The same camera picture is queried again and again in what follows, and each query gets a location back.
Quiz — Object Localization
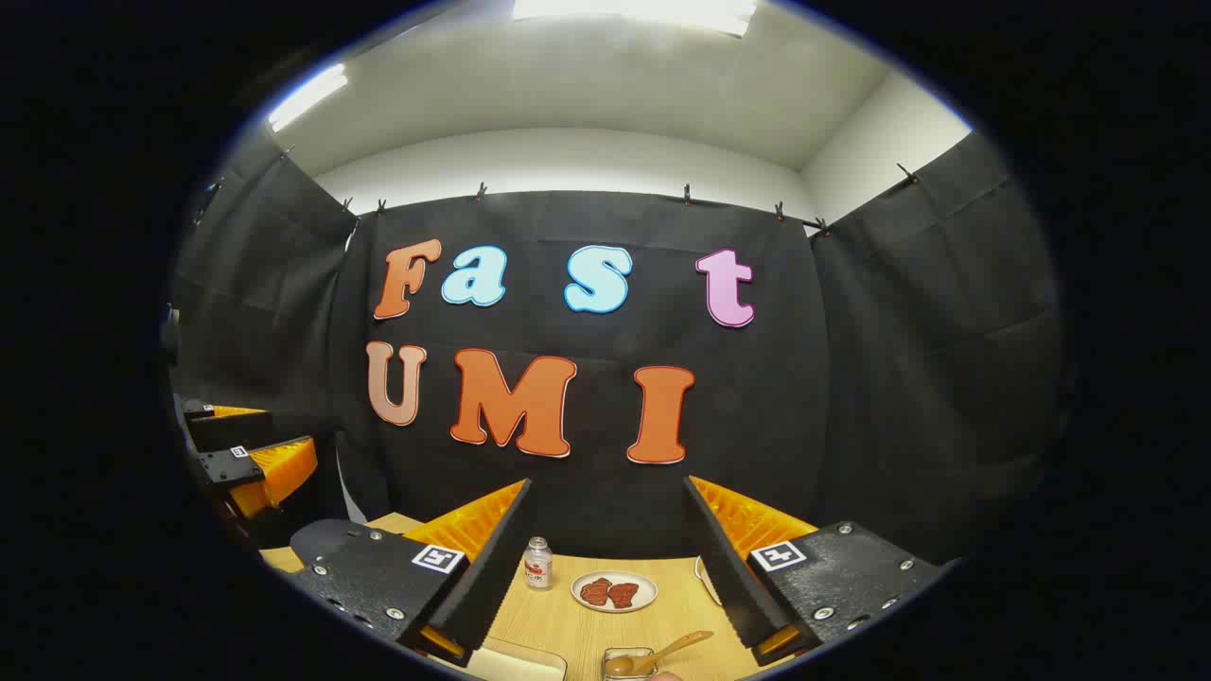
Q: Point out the white rice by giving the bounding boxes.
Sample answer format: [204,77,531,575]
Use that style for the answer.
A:
[468,648,559,681]

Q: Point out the metal wire chopstick holder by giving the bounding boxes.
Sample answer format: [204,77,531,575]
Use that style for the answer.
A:
[602,647,658,681]

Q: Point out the clear plastic rice container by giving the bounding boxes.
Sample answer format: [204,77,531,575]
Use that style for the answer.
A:
[454,637,569,681]

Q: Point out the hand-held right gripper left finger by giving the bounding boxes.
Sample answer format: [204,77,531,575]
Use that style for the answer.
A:
[289,478,534,668]

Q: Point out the wooden spoon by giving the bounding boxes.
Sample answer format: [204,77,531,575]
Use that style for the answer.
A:
[605,631,715,677]

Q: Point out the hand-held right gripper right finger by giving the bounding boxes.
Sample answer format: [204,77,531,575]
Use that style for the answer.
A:
[683,475,952,668]

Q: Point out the ceiling light panel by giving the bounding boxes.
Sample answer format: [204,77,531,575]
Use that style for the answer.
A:
[511,0,758,37]
[268,63,349,133]

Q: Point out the clear drink bottle red label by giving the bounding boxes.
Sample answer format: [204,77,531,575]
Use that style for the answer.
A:
[523,536,554,591]

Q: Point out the white round plate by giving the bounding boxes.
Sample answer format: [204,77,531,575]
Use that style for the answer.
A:
[570,570,658,614]

